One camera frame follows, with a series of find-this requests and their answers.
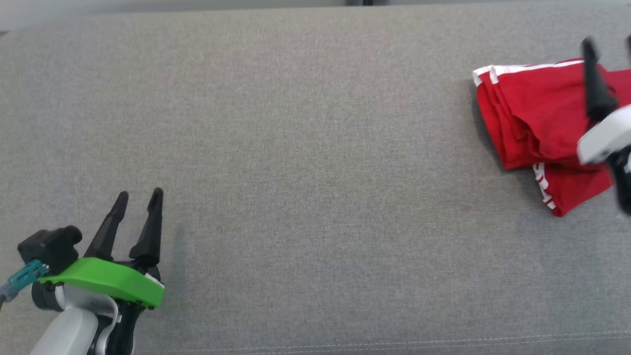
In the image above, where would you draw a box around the grey fabric sofa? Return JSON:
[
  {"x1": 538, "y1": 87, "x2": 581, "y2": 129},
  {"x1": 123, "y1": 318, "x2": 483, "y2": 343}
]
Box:
[{"x1": 0, "y1": 0, "x2": 631, "y2": 355}]

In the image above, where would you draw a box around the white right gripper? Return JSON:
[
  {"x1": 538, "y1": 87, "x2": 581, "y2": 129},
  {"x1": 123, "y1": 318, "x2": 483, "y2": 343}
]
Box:
[{"x1": 577, "y1": 35, "x2": 631, "y2": 166}]

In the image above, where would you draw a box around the red basketball jersey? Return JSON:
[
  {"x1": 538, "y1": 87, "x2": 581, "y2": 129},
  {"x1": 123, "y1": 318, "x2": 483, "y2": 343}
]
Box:
[{"x1": 472, "y1": 58, "x2": 631, "y2": 217}]

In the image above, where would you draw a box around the teal camera cable connector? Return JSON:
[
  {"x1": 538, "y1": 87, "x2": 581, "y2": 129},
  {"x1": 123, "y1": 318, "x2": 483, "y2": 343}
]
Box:
[{"x1": 0, "y1": 259, "x2": 48, "y2": 304}]

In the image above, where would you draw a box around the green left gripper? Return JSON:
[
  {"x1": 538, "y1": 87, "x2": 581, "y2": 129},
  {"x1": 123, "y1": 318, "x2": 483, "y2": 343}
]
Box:
[{"x1": 38, "y1": 187, "x2": 166, "y2": 311}]

